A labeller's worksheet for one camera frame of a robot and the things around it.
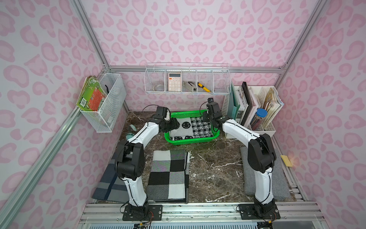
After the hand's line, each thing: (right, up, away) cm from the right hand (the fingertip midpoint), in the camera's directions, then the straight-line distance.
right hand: (205, 112), depth 97 cm
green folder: (+14, +2, -15) cm, 21 cm away
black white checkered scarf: (-23, -40, -15) cm, 49 cm away
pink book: (+30, +4, -10) cm, 31 cm away
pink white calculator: (-21, +20, -2) cm, 29 cm away
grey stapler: (-11, +18, +1) cm, 21 cm away
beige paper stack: (+41, +4, -9) cm, 43 cm away
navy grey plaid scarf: (-54, -43, -17) cm, 71 cm away
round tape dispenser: (-32, +17, +3) cm, 36 cm away
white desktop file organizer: (+25, +2, -15) cm, 29 cm away
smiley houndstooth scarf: (-9, -11, +7) cm, 16 cm away
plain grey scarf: (+38, -43, -20) cm, 61 cm away
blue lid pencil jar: (+37, -8, +1) cm, 38 cm away
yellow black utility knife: (0, +16, +1) cm, 16 cm away
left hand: (-20, -7, -2) cm, 21 cm away
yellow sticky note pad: (+54, -33, -2) cm, 63 cm away
